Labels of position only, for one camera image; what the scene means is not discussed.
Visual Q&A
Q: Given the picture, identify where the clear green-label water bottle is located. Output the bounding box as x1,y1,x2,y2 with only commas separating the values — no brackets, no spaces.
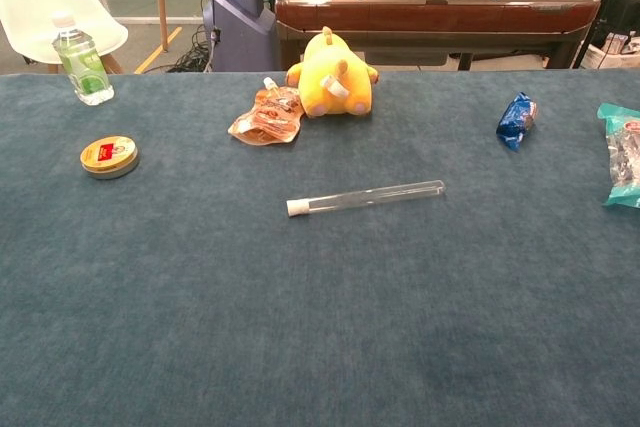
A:
51,15,115,107

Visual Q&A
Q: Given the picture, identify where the clear glass test tube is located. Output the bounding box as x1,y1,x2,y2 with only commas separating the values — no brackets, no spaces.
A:
286,179,447,218

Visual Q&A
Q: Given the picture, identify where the blue table mat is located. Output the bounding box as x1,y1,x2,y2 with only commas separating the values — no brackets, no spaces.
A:
0,68,640,427

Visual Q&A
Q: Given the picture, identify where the teal clear snack bag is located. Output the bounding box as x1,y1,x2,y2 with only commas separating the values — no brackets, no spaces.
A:
597,102,640,209

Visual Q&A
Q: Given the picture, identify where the round yellow-lid tin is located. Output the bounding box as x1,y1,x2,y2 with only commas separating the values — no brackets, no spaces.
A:
79,135,141,181

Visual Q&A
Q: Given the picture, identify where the blue-grey machine base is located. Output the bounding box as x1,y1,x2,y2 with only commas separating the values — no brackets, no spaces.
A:
202,0,278,73

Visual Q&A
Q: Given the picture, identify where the blue snack packet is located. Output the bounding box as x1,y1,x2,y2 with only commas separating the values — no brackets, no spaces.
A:
495,91,538,152

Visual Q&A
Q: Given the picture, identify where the yellow plush toy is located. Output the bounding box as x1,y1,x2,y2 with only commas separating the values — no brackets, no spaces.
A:
285,25,380,120

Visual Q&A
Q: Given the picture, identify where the black tripod stand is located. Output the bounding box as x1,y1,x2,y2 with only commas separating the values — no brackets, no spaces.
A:
572,0,632,70

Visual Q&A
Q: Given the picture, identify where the brown mahjong table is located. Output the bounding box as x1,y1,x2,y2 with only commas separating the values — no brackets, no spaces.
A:
274,0,602,72

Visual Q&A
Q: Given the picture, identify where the orange spout pouch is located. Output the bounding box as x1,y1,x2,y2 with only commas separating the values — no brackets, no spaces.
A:
227,77,307,147

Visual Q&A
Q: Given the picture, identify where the black floor cable bundle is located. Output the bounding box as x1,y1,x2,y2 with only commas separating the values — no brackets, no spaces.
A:
167,24,216,73

